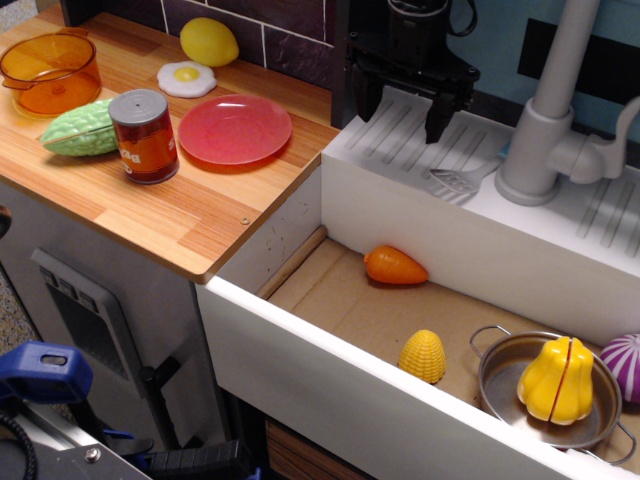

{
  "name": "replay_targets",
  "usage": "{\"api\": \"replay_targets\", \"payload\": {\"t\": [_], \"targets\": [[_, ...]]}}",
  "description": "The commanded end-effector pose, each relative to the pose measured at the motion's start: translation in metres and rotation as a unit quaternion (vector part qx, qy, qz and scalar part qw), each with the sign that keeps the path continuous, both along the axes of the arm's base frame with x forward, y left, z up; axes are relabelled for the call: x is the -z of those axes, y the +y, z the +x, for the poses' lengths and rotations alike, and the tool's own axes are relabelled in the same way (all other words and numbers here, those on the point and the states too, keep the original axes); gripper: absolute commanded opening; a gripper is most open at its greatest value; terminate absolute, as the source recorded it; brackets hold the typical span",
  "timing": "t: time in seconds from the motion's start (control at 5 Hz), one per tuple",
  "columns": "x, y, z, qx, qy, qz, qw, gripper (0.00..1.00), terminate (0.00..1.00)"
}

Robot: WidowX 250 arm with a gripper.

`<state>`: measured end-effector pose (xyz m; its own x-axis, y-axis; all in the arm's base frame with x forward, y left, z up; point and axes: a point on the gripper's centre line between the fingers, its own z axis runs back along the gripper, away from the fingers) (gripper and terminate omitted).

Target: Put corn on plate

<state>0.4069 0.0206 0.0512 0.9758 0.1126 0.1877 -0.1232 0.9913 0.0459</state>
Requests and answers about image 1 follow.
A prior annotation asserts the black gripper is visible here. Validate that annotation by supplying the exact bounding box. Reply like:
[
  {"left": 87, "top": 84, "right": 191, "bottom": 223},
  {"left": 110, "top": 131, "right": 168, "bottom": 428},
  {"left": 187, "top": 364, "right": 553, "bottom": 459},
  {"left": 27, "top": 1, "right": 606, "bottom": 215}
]
[{"left": 346, "top": 32, "right": 480, "bottom": 144}]

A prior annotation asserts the yellow toy corn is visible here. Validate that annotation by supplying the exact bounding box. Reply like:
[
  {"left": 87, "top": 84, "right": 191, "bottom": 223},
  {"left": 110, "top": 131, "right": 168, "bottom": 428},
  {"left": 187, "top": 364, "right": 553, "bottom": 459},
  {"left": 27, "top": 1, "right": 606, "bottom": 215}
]
[{"left": 398, "top": 329, "right": 446, "bottom": 384}]

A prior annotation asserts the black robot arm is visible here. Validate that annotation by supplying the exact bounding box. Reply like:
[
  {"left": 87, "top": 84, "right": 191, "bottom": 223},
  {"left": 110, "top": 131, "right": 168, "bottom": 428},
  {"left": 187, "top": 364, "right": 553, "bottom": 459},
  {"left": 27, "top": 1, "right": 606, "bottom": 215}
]
[{"left": 346, "top": 0, "right": 480, "bottom": 144}]

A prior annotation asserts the red plastic plate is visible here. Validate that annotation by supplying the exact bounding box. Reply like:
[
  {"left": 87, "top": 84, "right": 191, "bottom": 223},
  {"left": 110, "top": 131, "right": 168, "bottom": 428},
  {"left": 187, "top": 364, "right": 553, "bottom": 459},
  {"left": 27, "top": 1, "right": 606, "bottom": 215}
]
[{"left": 178, "top": 94, "right": 293, "bottom": 166}]

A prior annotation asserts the grey toy spatula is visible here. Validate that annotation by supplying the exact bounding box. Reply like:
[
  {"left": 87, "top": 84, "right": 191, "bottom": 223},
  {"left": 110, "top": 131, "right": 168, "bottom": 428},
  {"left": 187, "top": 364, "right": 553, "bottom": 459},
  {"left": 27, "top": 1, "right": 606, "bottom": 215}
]
[{"left": 427, "top": 159, "right": 502, "bottom": 205}]

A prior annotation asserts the grey toy faucet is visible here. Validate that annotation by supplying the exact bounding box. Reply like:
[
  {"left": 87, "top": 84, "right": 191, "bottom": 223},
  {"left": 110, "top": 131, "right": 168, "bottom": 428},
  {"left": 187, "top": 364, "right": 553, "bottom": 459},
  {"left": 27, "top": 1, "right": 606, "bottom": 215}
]
[{"left": 495, "top": 1, "right": 639, "bottom": 206}]

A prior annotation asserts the orange toy carrot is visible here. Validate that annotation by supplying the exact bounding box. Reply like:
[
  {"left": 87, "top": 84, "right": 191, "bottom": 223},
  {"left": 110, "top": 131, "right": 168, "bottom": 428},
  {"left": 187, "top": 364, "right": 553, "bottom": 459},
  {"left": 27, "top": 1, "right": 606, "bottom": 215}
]
[{"left": 363, "top": 245, "right": 429, "bottom": 285}]

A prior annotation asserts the yellow toy lemon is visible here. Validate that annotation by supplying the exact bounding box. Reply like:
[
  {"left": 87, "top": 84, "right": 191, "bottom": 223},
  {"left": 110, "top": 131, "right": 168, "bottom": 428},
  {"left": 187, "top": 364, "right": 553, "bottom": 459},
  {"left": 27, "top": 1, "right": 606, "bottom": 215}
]
[{"left": 179, "top": 17, "right": 239, "bottom": 67}]

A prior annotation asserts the white toy fried egg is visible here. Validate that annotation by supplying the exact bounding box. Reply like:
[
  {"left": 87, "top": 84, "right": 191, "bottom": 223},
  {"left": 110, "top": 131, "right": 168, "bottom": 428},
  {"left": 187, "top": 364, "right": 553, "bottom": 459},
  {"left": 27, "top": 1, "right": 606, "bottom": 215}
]
[{"left": 156, "top": 61, "right": 217, "bottom": 99}]

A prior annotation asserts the red toy soup can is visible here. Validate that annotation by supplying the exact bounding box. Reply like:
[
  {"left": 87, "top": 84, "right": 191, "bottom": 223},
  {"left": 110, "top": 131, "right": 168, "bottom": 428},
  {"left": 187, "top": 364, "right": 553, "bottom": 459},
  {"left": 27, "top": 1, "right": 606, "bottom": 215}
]
[{"left": 108, "top": 89, "right": 180, "bottom": 184}]

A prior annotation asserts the small metal pot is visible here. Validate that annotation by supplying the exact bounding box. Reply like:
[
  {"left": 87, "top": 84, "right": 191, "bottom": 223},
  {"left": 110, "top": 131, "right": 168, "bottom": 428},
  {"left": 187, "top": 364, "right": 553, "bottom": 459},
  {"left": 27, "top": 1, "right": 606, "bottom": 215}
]
[{"left": 469, "top": 325, "right": 638, "bottom": 465}]

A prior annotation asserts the green toy bitter gourd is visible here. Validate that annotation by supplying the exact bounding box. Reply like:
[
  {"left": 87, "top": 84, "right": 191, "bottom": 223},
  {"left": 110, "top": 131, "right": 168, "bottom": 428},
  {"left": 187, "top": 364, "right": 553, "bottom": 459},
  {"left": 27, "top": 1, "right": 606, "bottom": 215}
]
[{"left": 40, "top": 99, "right": 118, "bottom": 157}]

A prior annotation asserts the yellow toy bell pepper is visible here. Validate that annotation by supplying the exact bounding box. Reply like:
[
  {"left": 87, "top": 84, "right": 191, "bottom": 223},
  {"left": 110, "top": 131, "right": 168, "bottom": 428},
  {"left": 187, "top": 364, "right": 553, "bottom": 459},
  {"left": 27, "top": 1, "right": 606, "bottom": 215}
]
[{"left": 516, "top": 336, "right": 594, "bottom": 426}]

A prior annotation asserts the purple white toy onion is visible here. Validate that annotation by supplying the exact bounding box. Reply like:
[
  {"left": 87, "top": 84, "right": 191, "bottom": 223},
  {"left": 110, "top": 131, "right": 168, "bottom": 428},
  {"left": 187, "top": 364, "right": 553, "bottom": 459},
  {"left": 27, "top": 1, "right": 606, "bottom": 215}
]
[{"left": 600, "top": 334, "right": 639, "bottom": 404}]

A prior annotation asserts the orange transparent plastic pot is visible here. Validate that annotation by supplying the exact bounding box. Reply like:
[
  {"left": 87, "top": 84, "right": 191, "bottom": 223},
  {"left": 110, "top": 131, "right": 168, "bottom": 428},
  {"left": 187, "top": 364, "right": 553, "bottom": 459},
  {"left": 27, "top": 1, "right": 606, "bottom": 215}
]
[{"left": 1, "top": 27, "right": 102, "bottom": 117}]

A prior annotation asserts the grey toy oven door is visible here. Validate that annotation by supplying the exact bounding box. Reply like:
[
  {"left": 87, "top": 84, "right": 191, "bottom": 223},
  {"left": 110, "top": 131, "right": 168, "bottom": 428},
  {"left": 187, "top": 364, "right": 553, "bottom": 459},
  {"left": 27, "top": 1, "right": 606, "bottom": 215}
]
[{"left": 29, "top": 247, "right": 181, "bottom": 451}]

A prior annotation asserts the blue clamp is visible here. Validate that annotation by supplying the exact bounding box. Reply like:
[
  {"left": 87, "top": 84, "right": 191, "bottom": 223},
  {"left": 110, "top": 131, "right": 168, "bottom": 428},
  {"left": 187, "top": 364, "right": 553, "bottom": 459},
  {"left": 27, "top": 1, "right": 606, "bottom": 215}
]
[{"left": 1, "top": 341, "right": 93, "bottom": 404}]

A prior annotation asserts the black cable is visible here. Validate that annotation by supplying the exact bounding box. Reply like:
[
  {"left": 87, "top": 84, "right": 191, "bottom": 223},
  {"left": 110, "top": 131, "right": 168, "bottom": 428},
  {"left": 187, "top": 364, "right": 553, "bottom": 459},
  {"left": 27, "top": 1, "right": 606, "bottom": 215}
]
[{"left": 0, "top": 412, "right": 39, "bottom": 480}]

